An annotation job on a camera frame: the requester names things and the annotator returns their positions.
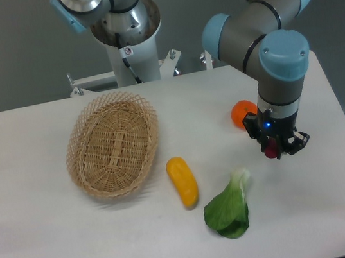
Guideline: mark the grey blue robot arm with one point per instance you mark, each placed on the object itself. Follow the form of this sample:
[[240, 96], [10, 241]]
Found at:
[[255, 42]]

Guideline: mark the green bok choy leaf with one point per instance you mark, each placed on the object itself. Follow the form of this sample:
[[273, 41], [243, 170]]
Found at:
[[227, 213]]

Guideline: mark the dark red sweet potato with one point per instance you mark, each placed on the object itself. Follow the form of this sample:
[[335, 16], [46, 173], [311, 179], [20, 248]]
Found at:
[[271, 150]]

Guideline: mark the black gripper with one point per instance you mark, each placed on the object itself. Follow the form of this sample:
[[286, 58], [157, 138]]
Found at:
[[266, 125]]

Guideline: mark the orange tangerine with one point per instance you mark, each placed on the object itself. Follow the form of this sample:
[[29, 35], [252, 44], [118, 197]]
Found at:
[[240, 110]]

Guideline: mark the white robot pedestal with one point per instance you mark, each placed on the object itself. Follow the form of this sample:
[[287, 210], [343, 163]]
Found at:
[[129, 40]]

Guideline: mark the woven wicker basket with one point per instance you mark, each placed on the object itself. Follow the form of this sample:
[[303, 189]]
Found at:
[[112, 145]]

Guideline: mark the white metal base frame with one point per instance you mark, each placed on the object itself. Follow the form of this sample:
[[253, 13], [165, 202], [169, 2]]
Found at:
[[130, 71]]

